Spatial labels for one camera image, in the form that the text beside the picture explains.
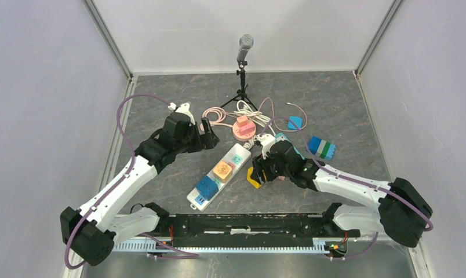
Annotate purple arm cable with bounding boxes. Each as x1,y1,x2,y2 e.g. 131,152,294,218
64,94,172,270
263,116,435,259

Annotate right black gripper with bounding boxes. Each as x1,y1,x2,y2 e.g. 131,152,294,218
251,152,292,185

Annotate white strip cord with plug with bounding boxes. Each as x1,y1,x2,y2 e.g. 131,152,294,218
243,136,261,151

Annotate yellow cube plug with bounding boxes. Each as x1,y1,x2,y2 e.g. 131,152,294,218
247,166,261,189

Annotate pink coiled cable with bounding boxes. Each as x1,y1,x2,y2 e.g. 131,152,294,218
201,107,236,129

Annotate pink adapter on round base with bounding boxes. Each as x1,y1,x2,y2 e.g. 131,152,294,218
236,116,256,136

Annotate white coiled cable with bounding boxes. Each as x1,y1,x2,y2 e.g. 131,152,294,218
232,100,276,133

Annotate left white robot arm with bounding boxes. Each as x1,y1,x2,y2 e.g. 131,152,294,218
60,112,220,269

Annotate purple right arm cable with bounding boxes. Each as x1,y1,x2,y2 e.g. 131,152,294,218
263,116,435,259

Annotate round pink socket base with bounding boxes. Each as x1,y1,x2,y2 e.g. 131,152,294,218
232,122,257,142

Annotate blue cube plug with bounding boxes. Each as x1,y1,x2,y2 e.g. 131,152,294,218
195,176,219,200

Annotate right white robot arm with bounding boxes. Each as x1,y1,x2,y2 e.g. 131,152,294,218
249,141,433,248

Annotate teal power strip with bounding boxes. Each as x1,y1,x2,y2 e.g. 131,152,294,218
274,133,304,159

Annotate silver microphone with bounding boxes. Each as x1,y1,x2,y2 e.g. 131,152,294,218
236,34,254,63

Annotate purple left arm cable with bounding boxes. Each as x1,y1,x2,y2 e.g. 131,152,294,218
64,94,172,270

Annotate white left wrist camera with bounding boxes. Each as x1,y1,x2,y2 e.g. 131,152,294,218
168,102,196,125

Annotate blue green toy block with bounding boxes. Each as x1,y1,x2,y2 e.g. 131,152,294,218
308,136,336,160

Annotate black tripod stand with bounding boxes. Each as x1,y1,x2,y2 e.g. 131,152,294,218
220,61,258,111

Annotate beige cube plug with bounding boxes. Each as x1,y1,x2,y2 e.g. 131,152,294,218
213,161,233,183

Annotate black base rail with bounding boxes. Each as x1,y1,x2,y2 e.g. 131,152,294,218
150,213,361,248

